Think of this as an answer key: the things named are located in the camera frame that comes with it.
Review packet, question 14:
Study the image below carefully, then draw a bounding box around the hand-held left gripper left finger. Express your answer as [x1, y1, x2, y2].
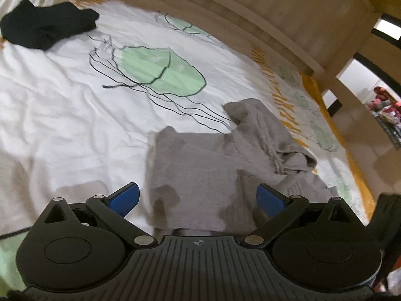
[43, 182, 158, 248]

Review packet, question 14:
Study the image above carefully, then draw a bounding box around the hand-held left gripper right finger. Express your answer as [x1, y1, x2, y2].
[241, 184, 358, 248]

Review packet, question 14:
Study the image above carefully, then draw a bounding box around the grey sweater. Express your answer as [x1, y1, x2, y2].
[147, 98, 339, 236]

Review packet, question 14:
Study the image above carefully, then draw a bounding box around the white jellyfish printed blanket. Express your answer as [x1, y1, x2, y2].
[0, 0, 376, 292]

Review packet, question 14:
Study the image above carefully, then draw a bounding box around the colourful clutter pile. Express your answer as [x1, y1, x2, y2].
[369, 86, 401, 150]

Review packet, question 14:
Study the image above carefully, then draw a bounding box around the black garment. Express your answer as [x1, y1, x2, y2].
[1, 0, 100, 51]

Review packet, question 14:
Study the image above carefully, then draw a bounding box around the pale wooden bed frame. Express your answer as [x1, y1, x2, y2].
[125, 0, 386, 84]

